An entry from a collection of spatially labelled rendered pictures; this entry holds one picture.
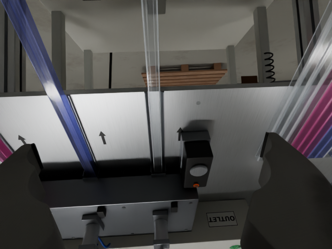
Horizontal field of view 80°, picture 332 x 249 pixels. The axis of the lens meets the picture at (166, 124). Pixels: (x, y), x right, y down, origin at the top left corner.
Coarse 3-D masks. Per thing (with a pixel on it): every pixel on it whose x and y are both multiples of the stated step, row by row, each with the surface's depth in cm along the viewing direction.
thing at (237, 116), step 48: (0, 96) 23; (96, 96) 24; (144, 96) 24; (192, 96) 24; (240, 96) 25; (48, 144) 29; (96, 144) 29; (144, 144) 30; (240, 144) 31; (240, 192) 42
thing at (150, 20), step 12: (144, 0) 16; (156, 0) 16; (144, 12) 17; (156, 12) 17; (144, 24) 18; (156, 24) 18; (144, 36) 18; (156, 36) 18; (156, 48) 19; (156, 60) 20; (156, 72) 21; (156, 84) 22; (156, 96) 23; (156, 108) 24; (156, 120) 25; (156, 132) 27; (156, 144) 28; (156, 156) 30; (156, 168) 32
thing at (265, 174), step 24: (264, 144) 11; (288, 144) 10; (264, 168) 9; (288, 168) 8; (312, 168) 8; (264, 192) 7; (288, 192) 7; (312, 192) 7; (264, 216) 6; (288, 216) 6; (312, 216) 6; (264, 240) 6; (288, 240) 6; (312, 240) 6
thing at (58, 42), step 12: (60, 12) 62; (264, 12) 64; (60, 24) 61; (264, 24) 64; (60, 36) 61; (264, 36) 64; (60, 48) 61; (228, 48) 91; (264, 48) 63; (60, 60) 61; (84, 60) 88; (228, 60) 91; (264, 60) 63; (60, 72) 60; (84, 72) 88; (228, 72) 92; (264, 72) 63; (84, 84) 87
